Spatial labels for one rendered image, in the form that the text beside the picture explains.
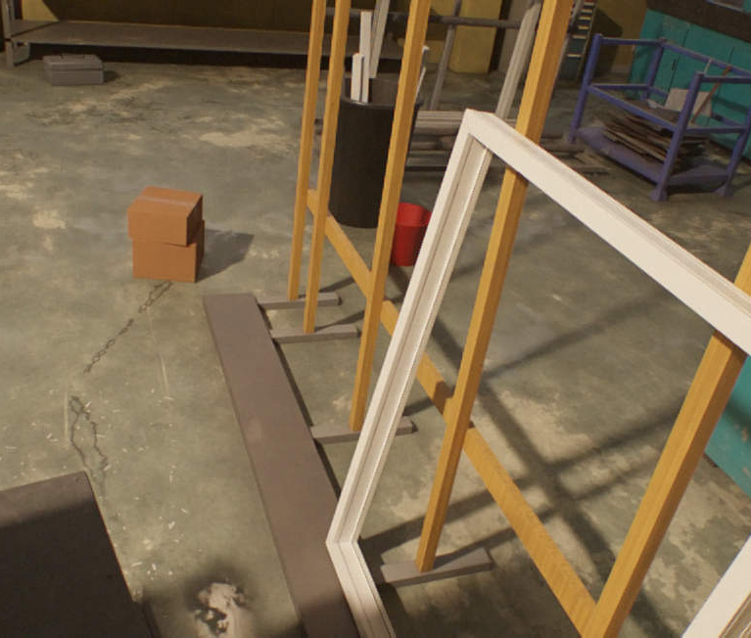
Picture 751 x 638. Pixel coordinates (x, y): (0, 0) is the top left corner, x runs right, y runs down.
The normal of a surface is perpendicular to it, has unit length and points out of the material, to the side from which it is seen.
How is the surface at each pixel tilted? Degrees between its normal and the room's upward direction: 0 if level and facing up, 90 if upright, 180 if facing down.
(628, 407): 0
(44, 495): 0
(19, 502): 0
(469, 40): 90
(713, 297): 82
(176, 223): 90
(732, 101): 90
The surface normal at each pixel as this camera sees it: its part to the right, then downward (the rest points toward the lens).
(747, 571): -0.92, -0.06
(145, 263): 0.03, 0.52
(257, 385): 0.12, -0.85
